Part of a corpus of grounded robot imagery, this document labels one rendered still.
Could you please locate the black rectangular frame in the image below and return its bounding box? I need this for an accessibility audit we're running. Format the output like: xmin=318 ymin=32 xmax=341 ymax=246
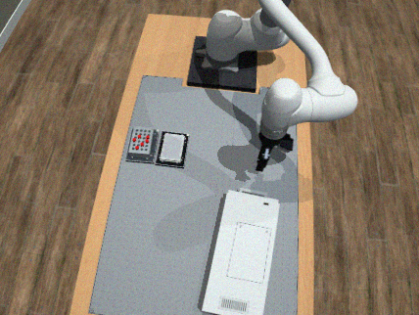
xmin=155 ymin=131 xmax=190 ymax=168

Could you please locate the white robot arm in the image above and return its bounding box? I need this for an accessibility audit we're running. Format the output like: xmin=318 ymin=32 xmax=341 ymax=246
xmin=196 ymin=0 xmax=357 ymax=153

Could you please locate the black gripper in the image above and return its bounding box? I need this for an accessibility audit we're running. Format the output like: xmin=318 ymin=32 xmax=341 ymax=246
xmin=256 ymin=131 xmax=282 ymax=172

